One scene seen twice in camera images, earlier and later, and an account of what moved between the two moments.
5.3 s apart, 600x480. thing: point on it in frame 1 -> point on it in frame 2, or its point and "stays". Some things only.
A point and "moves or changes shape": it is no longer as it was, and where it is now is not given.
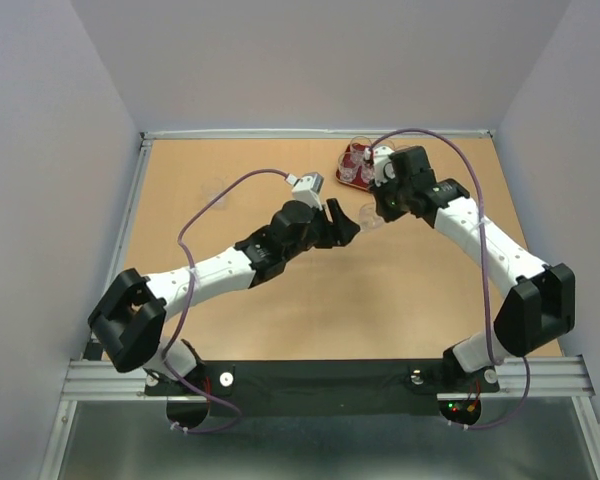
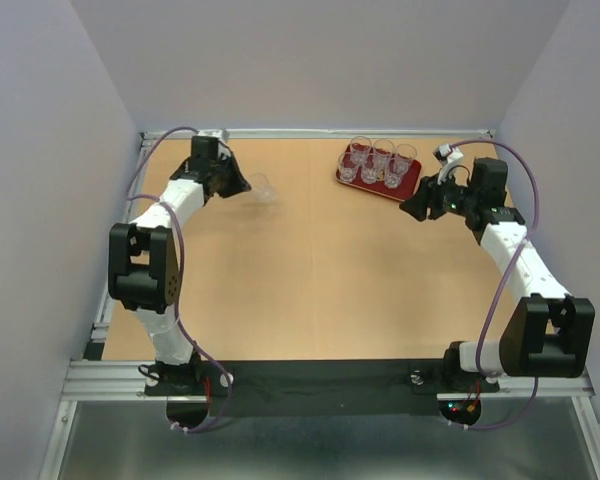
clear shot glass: (213, 187) moves or changes shape
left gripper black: (340, 232) -> (239, 184)
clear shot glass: (357, 147) stays
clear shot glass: (369, 217) moves or changes shape
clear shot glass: (367, 172) moves or changes shape
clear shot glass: (348, 164) stays
